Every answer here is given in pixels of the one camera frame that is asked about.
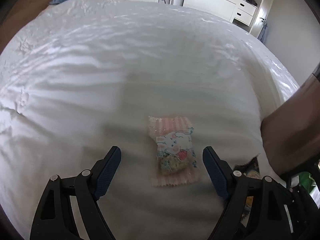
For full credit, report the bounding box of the pink bunny candy wrapper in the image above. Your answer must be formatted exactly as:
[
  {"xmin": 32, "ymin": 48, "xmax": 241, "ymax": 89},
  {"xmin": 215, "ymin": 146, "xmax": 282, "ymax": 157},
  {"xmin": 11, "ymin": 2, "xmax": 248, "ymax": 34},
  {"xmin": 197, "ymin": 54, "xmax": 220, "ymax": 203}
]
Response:
[{"xmin": 149, "ymin": 116, "xmax": 200, "ymax": 187}]

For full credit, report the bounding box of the black gold snack packet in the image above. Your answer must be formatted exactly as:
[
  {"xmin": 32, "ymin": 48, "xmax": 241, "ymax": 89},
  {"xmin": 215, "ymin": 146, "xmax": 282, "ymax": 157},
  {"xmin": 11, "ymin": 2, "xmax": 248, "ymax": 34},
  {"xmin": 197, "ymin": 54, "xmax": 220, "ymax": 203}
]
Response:
[{"xmin": 233, "ymin": 154, "xmax": 262, "ymax": 221}]

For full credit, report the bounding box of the green snack bag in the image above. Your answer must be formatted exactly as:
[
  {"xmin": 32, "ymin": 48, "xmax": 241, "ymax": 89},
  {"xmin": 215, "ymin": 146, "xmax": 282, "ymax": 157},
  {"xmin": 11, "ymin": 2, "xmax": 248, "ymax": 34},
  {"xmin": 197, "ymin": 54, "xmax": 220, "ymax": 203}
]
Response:
[{"xmin": 299, "ymin": 172, "xmax": 319, "ymax": 203}]

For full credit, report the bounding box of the white bed sheet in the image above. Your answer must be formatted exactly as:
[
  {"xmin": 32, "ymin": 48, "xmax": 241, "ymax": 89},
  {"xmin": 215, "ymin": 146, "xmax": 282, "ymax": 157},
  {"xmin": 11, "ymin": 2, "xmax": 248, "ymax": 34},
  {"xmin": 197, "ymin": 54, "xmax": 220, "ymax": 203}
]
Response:
[{"xmin": 1, "ymin": 0, "xmax": 298, "ymax": 239}]

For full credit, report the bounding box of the blue towel on door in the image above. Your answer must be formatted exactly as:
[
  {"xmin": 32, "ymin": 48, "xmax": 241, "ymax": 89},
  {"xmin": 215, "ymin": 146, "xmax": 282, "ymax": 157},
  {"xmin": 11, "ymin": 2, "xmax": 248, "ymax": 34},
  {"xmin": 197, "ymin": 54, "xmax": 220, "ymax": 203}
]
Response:
[{"xmin": 258, "ymin": 22, "xmax": 268, "ymax": 44}]

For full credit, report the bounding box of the wooden headboard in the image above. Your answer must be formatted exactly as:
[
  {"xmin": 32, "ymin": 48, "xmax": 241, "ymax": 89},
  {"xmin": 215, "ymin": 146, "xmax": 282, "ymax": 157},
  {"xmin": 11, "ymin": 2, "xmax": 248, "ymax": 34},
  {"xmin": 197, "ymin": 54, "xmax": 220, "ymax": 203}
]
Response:
[{"xmin": 1, "ymin": 0, "xmax": 51, "ymax": 50}]

